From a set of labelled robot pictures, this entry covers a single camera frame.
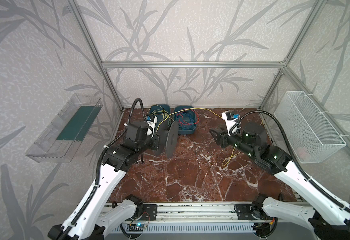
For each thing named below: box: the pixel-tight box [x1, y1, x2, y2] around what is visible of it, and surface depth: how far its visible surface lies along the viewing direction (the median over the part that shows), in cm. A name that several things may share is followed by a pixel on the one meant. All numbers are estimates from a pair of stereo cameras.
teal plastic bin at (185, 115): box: [174, 105, 197, 135], surface depth 106 cm
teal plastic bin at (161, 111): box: [149, 103, 171, 133], surface depth 118 cm
